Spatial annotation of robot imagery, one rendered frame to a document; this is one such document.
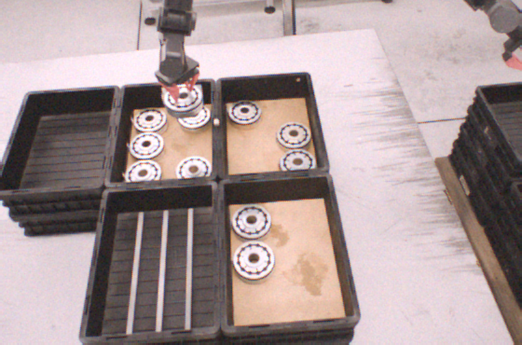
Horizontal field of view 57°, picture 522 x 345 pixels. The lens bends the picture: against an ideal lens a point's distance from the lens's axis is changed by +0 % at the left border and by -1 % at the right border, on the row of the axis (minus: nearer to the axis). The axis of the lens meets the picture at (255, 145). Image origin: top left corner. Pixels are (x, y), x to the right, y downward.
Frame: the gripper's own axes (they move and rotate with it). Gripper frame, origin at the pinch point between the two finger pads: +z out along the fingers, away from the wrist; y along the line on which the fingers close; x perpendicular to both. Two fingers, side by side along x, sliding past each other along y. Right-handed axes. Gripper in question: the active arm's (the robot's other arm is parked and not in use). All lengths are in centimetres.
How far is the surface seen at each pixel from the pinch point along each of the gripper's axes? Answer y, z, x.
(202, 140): 4.1, 22.6, 0.3
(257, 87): 28.1, 16.5, -1.2
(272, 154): 13.9, 22.7, -19.7
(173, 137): -1.0, 22.6, 8.0
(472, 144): 101, 68, -55
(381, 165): 41, 36, -42
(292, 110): 31.8, 22.6, -12.5
